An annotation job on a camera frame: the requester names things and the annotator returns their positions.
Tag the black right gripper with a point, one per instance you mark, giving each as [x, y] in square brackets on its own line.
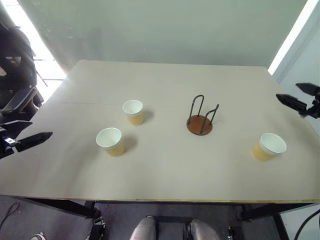
[315, 108]

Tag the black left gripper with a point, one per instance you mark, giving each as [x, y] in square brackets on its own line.
[6, 147]

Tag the brown paper cup white inside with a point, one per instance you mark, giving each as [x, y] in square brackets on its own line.
[260, 152]
[116, 150]
[136, 120]

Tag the black office chair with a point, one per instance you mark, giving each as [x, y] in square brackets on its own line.
[17, 72]

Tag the grey sneaker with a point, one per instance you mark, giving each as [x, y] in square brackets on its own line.
[38, 237]

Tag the silver table clamp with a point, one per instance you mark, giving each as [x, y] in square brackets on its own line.
[231, 233]
[99, 226]

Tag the grey rounded shape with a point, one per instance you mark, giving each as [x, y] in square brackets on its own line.
[145, 228]
[202, 230]

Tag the black table frame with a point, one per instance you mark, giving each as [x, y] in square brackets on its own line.
[62, 206]

